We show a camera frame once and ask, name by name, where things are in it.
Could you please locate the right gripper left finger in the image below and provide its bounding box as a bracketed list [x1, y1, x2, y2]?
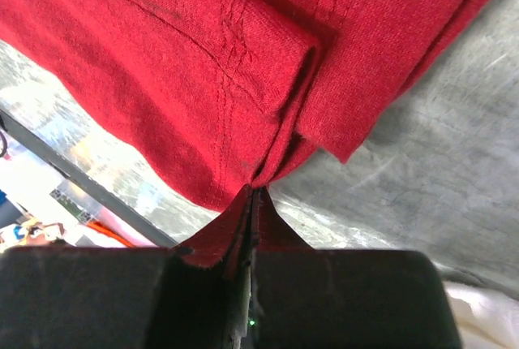
[0, 184, 253, 349]

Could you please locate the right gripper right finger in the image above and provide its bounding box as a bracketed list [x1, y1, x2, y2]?
[247, 186, 463, 349]

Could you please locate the red t-shirt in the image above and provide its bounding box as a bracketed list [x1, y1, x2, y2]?
[0, 0, 519, 212]

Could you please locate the white printed folded t-shirt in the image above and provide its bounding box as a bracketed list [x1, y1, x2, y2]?
[444, 282, 518, 348]

